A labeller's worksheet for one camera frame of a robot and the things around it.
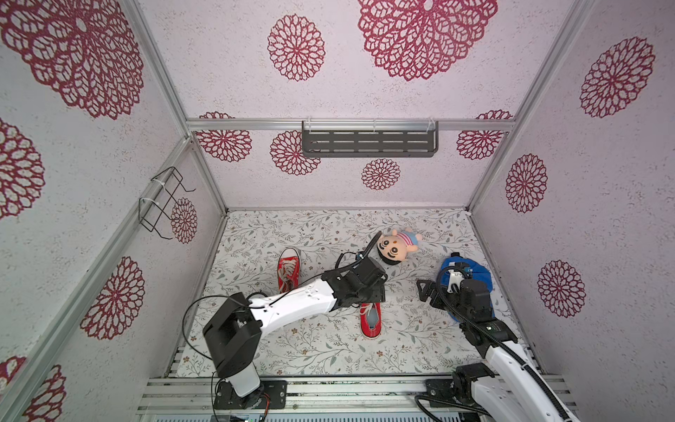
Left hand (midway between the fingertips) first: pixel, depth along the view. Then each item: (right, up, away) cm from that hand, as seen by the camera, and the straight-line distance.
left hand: (376, 291), depth 81 cm
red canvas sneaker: (-30, +5, +13) cm, 33 cm away
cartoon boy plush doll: (+9, +14, +16) cm, 23 cm away
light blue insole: (-1, -9, +3) cm, 10 cm away
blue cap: (+41, +4, +18) cm, 45 cm away
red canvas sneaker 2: (-4, -7, +2) cm, 8 cm away
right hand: (+16, +3, 0) cm, 16 cm away
